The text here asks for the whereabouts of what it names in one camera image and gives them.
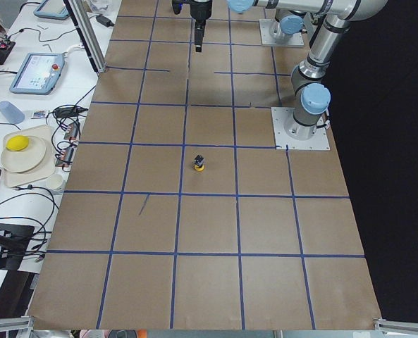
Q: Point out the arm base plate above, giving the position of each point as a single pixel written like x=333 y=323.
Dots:
x=272 y=35
x=290 y=135

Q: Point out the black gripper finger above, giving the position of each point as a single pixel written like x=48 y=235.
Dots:
x=199 y=36

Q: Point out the blue teach pendant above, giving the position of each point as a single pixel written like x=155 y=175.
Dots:
x=38 y=74
x=51 y=9

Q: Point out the beige plate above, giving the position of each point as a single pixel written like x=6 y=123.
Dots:
x=21 y=161

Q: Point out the yellow lemon toy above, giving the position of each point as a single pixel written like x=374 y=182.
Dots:
x=17 y=143

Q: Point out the aluminium frame post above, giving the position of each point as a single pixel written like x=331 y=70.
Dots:
x=82 y=24

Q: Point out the beige tray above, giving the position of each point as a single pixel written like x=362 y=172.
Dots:
x=42 y=171

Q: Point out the black camera stand base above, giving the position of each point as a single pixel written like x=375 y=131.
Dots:
x=14 y=240

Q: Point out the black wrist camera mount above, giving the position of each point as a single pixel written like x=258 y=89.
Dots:
x=177 y=6

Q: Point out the black power adapter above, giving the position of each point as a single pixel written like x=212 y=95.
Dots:
x=103 y=20

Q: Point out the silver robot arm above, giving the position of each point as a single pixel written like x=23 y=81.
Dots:
x=283 y=26
x=311 y=97

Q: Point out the translucent blue plastic cup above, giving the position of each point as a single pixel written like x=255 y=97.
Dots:
x=11 y=112

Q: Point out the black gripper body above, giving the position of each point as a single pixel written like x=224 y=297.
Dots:
x=200 y=9

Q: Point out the white paper cup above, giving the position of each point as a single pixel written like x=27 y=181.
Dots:
x=55 y=183

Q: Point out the yellow push button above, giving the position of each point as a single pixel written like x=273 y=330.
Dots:
x=199 y=163

